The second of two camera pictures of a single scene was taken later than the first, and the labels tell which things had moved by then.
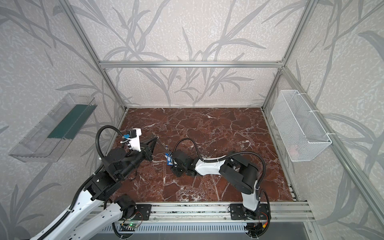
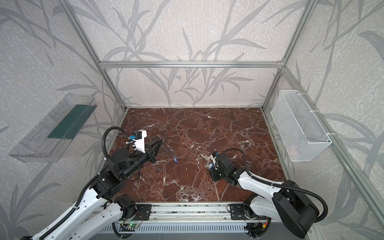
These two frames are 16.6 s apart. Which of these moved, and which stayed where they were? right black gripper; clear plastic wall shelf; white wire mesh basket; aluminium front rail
Moved: right black gripper
Stayed: clear plastic wall shelf; white wire mesh basket; aluminium front rail
